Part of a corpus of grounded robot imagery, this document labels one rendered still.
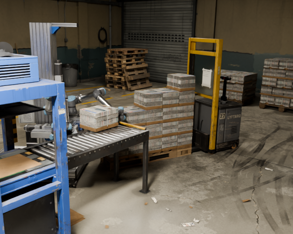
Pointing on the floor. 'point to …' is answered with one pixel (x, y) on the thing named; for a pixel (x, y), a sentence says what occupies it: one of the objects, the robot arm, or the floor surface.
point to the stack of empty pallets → (119, 74)
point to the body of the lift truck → (198, 115)
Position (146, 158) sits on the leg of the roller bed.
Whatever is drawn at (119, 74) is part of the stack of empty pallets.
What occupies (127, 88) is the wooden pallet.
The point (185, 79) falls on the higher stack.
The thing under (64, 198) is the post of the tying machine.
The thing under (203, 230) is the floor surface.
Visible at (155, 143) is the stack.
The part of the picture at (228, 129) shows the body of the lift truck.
